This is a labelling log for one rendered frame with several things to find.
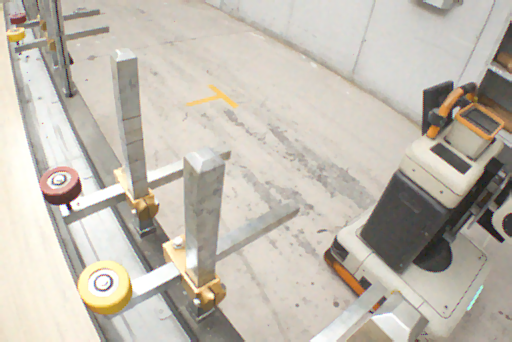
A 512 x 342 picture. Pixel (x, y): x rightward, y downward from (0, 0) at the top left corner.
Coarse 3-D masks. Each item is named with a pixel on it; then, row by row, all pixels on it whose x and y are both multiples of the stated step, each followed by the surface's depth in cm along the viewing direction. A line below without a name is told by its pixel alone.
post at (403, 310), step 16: (384, 304) 21; (400, 304) 21; (368, 320) 21; (384, 320) 20; (400, 320) 20; (416, 320) 20; (352, 336) 23; (368, 336) 21; (384, 336) 20; (400, 336) 19; (416, 336) 20
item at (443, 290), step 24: (336, 240) 143; (360, 240) 137; (456, 240) 144; (336, 264) 147; (360, 264) 134; (384, 264) 129; (432, 264) 133; (456, 264) 133; (480, 264) 134; (360, 288) 138; (408, 288) 121; (432, 288) 122; (456, 288) 123; (480, 288) 127; (432, 312) 114; (456, 312) 114; (432, 336) 112
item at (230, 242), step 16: (288, 208) 69; (256, 224) 65; (272, 224) 66; (224, 240) 61; (240, 240) 61; (224, 256) 61; (160, 272) 54; (176, 272) 54; (144, 288) 51; (160, 288) 53; (128, 304) 49
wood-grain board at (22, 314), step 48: (0, 48) 97; (0, 96) 75; (0, 144) 62; (0, 192) 52; (0, 240) 45; (48, 240) 48; (0, 288) 40; (48, 288) 42; (0, 336) 35; (48, 336) 37; (96, 336) 38
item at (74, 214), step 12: (228, 156) 85; (168, 168) 76; (180, 168) 77; (156, 180) 73; (168, 180) 76; (96, 192) 67; (108, 192) 67; (120, 192) 68; (72, 204) 63; (84, 204) 64; (96, 204) 65; (108, 204) 67; (72, 216) 62; (84, 216) 64
